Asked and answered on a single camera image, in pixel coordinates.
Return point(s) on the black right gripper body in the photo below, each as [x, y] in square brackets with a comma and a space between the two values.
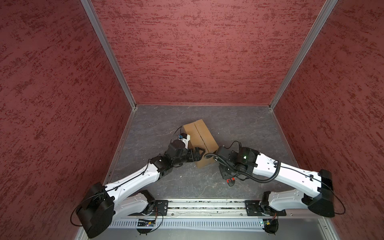
[228, 171]

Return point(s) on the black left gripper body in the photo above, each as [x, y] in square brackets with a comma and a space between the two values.
[186, 156]

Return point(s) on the brown cardboard express box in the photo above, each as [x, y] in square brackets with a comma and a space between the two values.
[201, 137]

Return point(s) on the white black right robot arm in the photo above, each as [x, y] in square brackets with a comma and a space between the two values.
[311, 190]

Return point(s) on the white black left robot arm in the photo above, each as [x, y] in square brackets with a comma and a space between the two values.
[103, 204]

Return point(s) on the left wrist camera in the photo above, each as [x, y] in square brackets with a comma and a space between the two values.
[185, 138]

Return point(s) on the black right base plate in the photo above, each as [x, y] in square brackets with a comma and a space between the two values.
[256, 209]

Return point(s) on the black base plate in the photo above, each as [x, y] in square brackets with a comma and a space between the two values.
[156, 207]
[256, 209]

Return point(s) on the aluminium front rail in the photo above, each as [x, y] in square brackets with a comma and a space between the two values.
[216, 207]

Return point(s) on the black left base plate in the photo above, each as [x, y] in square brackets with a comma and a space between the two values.
[156, 207]

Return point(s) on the white slotted cable duct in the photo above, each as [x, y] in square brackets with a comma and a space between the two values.
[192, 224]

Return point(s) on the left controller board with wires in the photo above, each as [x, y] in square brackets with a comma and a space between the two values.
[146, 223]

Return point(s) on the controller board with wires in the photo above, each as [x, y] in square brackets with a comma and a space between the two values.
[146, 223]
[271, 226]

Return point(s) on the right controller board with wires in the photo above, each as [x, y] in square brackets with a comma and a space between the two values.
[271, 226]

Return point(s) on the aluminium left corner post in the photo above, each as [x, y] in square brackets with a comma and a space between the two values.
[97, 26]

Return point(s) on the aluminium corner post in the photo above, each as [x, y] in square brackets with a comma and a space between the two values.
[317, 26]
[97, 26]

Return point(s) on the aluminium right corner post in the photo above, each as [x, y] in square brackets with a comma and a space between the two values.
[317, 26]

